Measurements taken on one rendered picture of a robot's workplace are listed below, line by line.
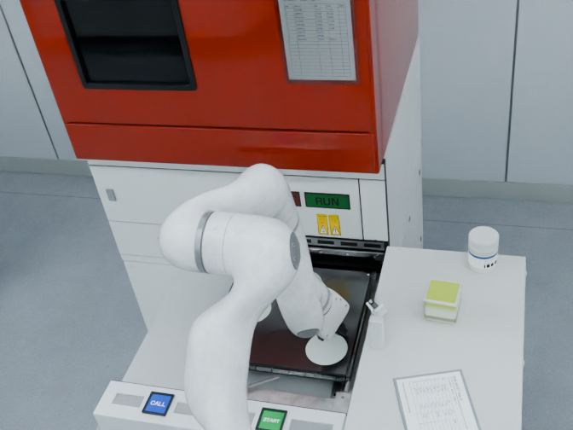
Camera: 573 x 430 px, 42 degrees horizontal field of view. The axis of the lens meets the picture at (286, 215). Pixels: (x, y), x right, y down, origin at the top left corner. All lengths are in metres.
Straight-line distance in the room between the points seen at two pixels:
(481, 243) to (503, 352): 0.27
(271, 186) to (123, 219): 1.00
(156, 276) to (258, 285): 1.22
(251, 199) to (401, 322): 0.66
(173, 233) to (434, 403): 0.71
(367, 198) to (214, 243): 0.80
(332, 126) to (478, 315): 0.55
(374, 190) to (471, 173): 1.80
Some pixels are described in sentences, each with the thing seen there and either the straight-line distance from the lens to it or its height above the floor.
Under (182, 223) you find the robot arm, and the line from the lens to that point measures 1.16.
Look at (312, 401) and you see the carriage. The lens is 1.74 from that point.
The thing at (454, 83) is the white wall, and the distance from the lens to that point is 3.37.
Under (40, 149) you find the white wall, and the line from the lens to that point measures 4.38.
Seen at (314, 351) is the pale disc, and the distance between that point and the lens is 1.80.
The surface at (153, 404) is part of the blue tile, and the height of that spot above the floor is 0.96.
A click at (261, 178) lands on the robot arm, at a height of 1.54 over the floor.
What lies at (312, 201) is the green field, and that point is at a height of 1.10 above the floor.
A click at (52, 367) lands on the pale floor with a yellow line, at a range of 3.28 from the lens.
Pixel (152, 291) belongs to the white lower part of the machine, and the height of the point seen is 0.70.
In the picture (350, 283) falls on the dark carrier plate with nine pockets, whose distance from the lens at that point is 1.96.
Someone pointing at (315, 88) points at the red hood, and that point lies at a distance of 1.67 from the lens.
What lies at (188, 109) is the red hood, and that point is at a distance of 1.80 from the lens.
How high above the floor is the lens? 2.25
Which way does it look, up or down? 38 degrees down
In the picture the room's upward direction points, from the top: 9 degrees counter-clockwise
